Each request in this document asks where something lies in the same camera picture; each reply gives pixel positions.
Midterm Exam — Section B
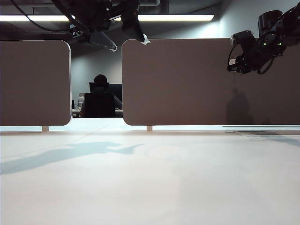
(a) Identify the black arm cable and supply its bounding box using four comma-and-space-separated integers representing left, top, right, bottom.
10, 0, 73, 32
256, 56, 276, 75

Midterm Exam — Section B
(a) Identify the seated person dark hair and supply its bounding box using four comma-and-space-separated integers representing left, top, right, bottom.
79, 74, 123, 118

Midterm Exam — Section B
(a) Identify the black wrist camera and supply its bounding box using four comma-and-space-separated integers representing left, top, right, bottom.
230, 30, 256, 46
69, 27, 84, 38

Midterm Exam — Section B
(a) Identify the thin black camera cable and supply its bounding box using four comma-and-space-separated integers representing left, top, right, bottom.
226, 42, 243, 72

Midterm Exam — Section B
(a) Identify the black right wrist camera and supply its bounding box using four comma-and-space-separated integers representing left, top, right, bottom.
230, 30, 256, 46

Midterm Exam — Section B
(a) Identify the black office chair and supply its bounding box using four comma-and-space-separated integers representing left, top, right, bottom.
83, 82, 115, 118

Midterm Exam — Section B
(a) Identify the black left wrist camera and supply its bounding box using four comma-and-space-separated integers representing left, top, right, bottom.
69, 27, 84, 38

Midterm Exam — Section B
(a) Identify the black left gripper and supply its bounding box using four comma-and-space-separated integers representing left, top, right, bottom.
77, 0, 150, 52

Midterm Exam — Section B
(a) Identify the grey desk divider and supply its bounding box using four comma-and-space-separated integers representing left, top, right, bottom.
121, 38, 300, 126
0, 39, 72, 127

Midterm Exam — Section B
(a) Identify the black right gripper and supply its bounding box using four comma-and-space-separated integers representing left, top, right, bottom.
227, 32, 287, 75

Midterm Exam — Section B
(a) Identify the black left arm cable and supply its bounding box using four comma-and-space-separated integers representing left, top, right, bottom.
10, 0, 73, 32

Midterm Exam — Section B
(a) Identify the dark computer monitor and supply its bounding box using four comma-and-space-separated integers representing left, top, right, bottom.
108, 83, 123, 104

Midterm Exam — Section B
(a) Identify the left grey desk divider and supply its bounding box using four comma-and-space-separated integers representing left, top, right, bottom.
0, 39, 72, 127

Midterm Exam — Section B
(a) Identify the right grey desk divider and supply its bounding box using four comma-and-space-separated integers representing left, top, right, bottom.
121, 38, 300, 126

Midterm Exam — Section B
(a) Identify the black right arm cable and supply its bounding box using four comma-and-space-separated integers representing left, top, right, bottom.
256, 56, 276, 75

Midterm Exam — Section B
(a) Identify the long ceiling light strip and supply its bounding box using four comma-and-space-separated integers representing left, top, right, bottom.
0, 15, 215, 23

